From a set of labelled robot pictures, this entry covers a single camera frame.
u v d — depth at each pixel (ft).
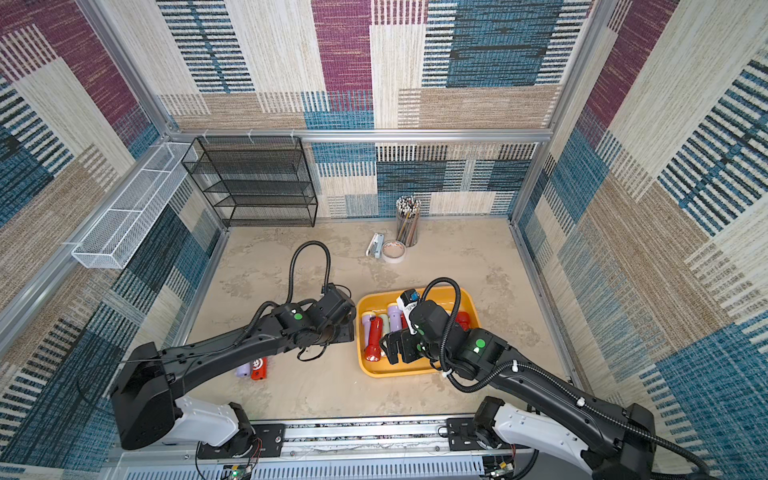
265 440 2.40
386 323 2.92
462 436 2.39
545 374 1.49
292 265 2.21
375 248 3.57
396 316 2.97
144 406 1.30
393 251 3.56
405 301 2.16
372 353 2.66
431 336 1.78
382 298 3.13
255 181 3.59
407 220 3.34
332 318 2.06
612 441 1.31
